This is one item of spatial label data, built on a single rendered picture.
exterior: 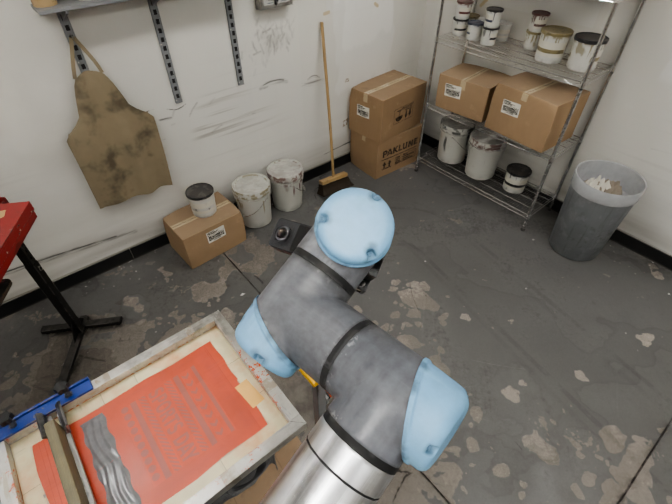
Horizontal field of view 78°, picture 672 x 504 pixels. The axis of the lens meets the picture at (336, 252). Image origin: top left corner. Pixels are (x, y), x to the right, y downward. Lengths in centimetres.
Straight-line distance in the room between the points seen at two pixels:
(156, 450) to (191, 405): 16
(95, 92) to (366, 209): 265
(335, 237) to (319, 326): 8
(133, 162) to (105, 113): 35
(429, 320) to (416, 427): 259
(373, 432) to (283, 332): 12
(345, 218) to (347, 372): 13
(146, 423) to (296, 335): 123
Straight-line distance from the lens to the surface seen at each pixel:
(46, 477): 164
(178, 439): 151
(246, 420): 148
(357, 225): 38
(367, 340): 36
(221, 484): 139
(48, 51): 290
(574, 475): 269
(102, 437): 161
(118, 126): 303
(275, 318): 39
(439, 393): 34
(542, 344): 305
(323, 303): 38
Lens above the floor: 228
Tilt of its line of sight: 44 degrees down
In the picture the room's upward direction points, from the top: straight up
